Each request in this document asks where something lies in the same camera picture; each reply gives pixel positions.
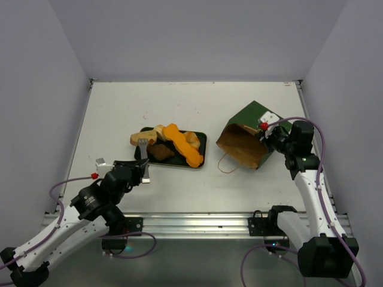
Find long orange twisted bread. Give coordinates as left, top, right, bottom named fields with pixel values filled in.
left=162, top=123, right=203, bottom=168

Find brown pretzel bread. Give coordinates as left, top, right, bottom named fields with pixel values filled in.
left=147, top=144, right=175, bottom=161

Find purple cable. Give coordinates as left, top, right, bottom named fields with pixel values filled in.
left=241, top=116, right=366, bottom=287
left=0, top=172, right=157, bottom=287

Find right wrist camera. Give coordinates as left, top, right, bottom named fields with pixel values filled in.
left=259, top=111, right=280, bottom=141

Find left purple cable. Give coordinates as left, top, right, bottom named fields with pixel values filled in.
left=0, top=172, right=157, bottom=287

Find toasted bread slice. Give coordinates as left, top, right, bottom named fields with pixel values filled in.
left=130, top=130, right=157, bottom=146

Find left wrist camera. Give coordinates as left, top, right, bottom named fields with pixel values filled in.
left=95, top=158, right=114, bottom=178

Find small round bread roll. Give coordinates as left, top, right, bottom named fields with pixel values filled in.
left=153, top=124, right=167, bottom=141

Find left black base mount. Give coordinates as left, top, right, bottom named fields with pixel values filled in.
left=101, top=217, right=143, bottom=255

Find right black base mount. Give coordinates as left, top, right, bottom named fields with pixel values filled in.
left=247, top=209, right=290, bottom=253

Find aluminium rail frame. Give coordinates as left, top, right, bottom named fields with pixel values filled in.
left=37, top=78, right=352, bottom=240

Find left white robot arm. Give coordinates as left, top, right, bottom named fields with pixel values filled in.
left=1, top=158, right=148, bottom=286

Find round glazed pastry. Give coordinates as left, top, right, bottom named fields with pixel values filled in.
left=184, top=131, right=200, bottom=151

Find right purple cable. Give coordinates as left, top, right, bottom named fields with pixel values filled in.
left=241, top=116, right=366, bottom=287

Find metal tongs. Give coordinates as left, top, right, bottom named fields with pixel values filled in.
left=137, top=138, right=152, bottom=184

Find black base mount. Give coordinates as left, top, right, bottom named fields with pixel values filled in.
left=101, top=217, right=143, bottom=255
left=247, top=209, right=290, bottom=253

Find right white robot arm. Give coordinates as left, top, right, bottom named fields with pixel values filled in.
left=259, top=118, right=359, bottom=280

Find dark green tray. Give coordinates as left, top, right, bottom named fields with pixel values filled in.
left=148, top=132, right=207, bottom=168

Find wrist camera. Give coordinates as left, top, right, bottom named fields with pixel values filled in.
left=259, top=111, right=280, bottom=141
left=95, top=158, right=114, bottom=178

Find green paper bag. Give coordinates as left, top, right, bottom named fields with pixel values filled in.
left=216, top=101, right=282, bottom=170

